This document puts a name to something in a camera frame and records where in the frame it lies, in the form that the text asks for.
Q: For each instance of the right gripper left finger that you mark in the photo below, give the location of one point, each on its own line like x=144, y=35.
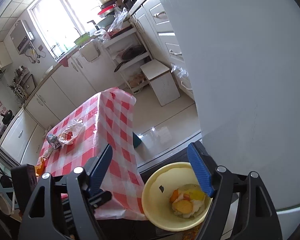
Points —
x=85, y=195

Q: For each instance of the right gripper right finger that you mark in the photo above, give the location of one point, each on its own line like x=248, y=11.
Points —
x=218, y=183

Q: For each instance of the yellow plastic basin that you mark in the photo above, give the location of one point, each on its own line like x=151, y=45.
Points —
x=156, y=197

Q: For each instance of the yellow snack box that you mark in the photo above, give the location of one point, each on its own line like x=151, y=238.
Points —
x=194, y=194

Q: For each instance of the red white checkered tablecloth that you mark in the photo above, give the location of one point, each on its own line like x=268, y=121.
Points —
x=108, y=120

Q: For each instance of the dark milk carton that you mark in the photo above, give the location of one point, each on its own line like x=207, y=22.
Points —
x=53, y=141

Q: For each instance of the black wok on stove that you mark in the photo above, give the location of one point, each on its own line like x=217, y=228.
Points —
x=7, y=117

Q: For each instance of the white lower cabinets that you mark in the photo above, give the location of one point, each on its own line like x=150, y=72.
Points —
x=58, y=94

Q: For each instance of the small white stool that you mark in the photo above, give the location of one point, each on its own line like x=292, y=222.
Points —
x=161, y=81

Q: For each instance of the black frying pan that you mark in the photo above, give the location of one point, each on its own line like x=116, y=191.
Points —
x=130, y=54

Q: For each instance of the white shelf rack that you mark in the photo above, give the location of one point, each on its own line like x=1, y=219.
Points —
x=130, y=72

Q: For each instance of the green basin by window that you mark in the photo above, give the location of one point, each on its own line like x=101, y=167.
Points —
x=83, y=38

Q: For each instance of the white drawer cabinet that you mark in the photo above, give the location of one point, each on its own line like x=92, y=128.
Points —
x=153, y=24

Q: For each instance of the wall water heater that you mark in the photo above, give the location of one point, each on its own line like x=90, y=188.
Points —
x=21, y=36

